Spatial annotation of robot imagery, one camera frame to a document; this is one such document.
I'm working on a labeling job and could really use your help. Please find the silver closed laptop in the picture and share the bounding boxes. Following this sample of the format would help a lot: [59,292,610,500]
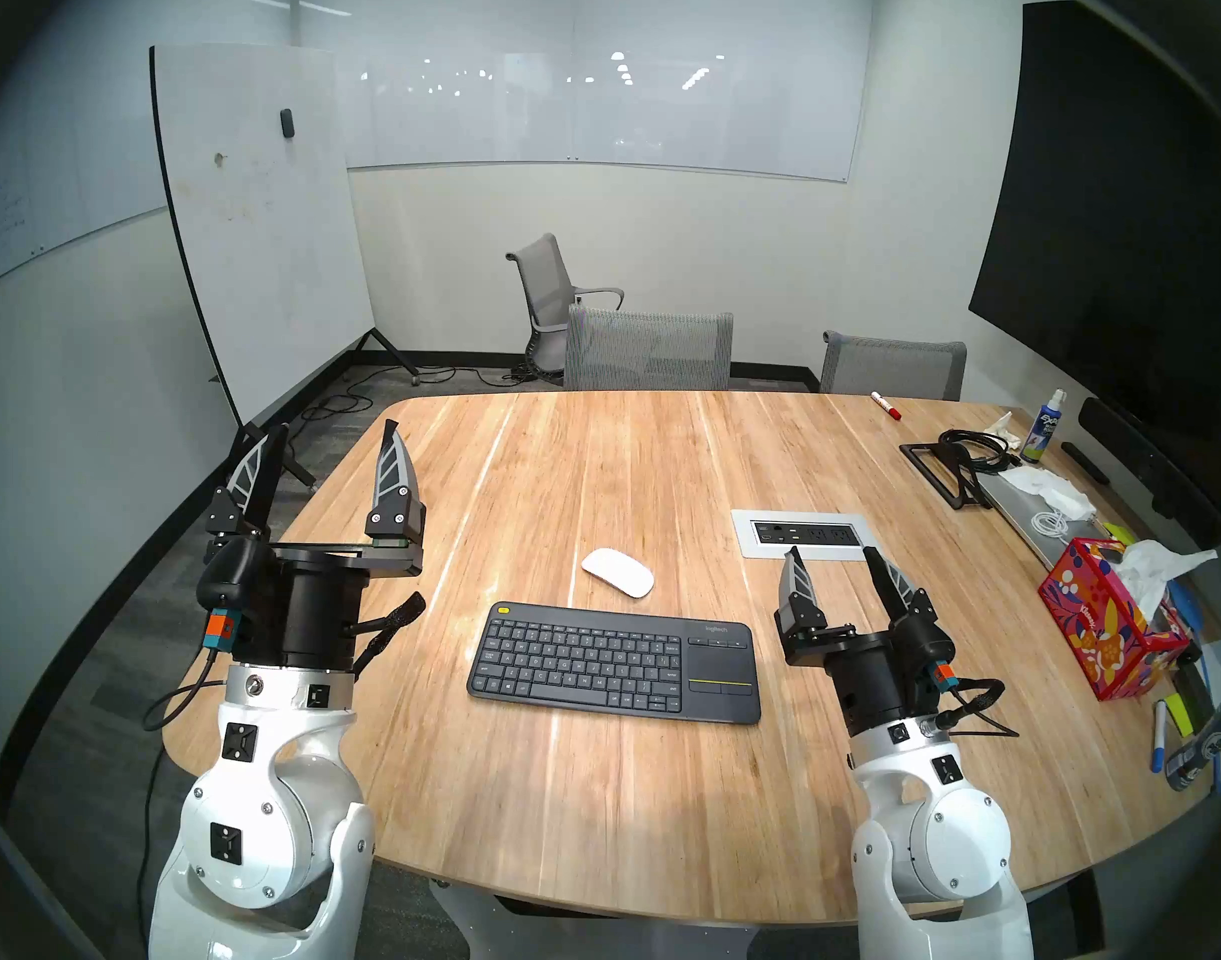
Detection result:
[975,468,1131,574]

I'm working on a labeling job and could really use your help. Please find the black sleeved cable stub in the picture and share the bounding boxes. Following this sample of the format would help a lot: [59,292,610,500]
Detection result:
[350,593,428,674]

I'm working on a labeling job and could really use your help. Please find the coiled black cable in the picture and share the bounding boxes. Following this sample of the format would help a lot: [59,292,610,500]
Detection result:
[937,428,1021,474]

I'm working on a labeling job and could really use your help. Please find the large black wall screen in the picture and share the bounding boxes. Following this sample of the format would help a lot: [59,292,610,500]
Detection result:
[968,0,1221,489]

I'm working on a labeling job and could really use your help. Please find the rolling white whiteboard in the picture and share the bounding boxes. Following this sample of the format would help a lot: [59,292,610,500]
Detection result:
[150,43,421,491]

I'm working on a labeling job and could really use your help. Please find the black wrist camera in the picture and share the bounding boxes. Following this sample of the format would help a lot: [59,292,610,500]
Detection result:
[196,534,273,657]
[895,613,961,694]

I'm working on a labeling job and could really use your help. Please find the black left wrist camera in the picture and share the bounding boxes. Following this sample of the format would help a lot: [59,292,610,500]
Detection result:
[196,534,273,657]

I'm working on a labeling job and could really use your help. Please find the black camera cable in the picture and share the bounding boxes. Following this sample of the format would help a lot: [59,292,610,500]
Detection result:
[930,676,1021,739]
[142,648,221,734]

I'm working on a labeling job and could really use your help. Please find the wide glass wall whiteboard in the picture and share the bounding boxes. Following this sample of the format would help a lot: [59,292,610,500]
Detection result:
[295,0,876,184]

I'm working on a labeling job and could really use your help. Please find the black video bar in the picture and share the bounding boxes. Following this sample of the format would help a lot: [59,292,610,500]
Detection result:
[1078,396,1221,551]

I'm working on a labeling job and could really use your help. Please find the white wireless mouse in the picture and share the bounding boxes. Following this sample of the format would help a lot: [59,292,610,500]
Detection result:
[581,547,656,600]

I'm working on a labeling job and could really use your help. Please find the grey armrest swivel chair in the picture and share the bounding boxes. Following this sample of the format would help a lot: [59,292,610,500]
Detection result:
[505,233,625,379]

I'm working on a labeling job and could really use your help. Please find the silver table outlet panel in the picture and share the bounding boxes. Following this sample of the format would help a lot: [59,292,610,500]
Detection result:
[730,509,879,562]

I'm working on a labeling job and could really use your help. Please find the whiteboard cleaner spray bottle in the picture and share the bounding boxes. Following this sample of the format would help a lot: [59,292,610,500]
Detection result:
[1020,388,1068,464]

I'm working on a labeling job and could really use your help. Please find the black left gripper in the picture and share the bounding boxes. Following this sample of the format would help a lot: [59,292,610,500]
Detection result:
[207,419,427,674]

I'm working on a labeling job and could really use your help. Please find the blue plastic object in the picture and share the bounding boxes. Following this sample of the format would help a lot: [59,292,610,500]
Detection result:
[1165,580,1206,639]

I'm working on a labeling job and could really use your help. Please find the black left camera cable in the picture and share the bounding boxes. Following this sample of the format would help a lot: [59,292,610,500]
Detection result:
[142,648,221,734]

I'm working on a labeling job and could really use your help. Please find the grey black bottle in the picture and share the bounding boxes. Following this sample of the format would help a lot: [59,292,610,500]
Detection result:
[1165,693,1221,792]

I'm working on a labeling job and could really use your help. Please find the grey mesh office chair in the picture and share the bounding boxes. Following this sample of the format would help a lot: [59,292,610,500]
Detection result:
[564,305,734,392]
[820,330,968,402]

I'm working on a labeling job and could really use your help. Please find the dark grey wireless keyboard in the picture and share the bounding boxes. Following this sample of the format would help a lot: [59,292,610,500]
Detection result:
[467,601,762,726]

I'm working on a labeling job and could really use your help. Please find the colourful floral tissue box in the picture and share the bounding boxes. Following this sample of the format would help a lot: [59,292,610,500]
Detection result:
[1037,538,1193,702]

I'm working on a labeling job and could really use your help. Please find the black laptop stand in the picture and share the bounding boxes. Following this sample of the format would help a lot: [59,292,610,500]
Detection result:
[899,438,996,511]

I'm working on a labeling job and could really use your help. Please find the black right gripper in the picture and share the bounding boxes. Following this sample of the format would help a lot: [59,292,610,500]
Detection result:
[775,545,936,739]

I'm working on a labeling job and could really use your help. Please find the black floor cables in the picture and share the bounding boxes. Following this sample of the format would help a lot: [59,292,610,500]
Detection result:
[300,363,531,424]

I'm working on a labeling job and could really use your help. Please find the black right camera cable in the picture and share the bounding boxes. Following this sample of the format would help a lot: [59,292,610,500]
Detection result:
[930,676,1021,739]

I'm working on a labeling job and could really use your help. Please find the white facial tissue sheet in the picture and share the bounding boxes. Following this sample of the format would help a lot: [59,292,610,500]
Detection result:
[1113,539,1219,619]

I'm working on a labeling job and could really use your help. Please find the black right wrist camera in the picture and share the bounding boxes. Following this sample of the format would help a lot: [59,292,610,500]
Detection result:
[895,613,961,694]

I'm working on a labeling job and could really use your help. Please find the written-on wall whiteboard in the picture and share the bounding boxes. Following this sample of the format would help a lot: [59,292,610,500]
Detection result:
[0,28,171,299]

